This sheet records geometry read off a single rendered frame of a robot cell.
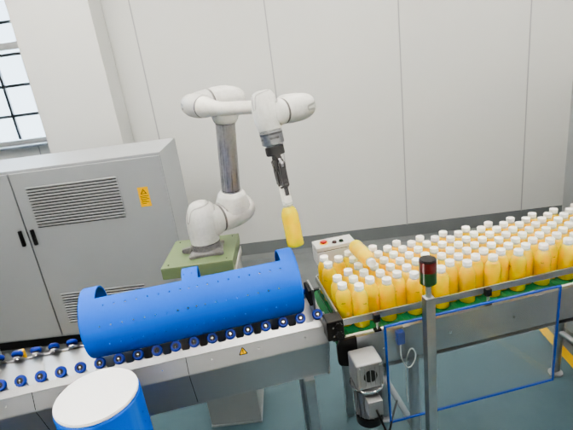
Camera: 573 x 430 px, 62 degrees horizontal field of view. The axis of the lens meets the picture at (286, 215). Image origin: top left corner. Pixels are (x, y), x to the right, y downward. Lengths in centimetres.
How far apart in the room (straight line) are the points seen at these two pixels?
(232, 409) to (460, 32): 361
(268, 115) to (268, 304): 74
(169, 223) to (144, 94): 155
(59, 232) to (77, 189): 37
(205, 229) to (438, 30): 301
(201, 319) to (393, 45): 330
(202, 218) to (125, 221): 125
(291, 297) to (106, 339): 73
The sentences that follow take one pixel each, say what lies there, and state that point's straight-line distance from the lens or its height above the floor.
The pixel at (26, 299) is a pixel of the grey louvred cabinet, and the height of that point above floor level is 45.
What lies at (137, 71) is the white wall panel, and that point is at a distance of 467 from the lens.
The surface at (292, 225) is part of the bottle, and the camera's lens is 189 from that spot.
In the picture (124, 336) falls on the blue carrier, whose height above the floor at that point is 108.
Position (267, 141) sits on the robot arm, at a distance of 183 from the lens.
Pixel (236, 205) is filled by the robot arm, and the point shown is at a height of 128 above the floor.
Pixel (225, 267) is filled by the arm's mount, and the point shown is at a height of 103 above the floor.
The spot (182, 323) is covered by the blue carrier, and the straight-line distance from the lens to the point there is 196.
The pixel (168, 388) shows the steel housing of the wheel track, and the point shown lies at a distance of 215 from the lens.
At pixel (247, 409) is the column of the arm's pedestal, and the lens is 297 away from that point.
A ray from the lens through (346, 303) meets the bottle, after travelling 203.
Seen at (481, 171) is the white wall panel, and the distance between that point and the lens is 504.
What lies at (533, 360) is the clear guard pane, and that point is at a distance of 248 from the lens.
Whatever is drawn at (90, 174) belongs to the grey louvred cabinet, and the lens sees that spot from 358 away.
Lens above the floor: 208
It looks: 20 degrees down
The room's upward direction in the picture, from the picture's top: 8 degrees counter-clockwise
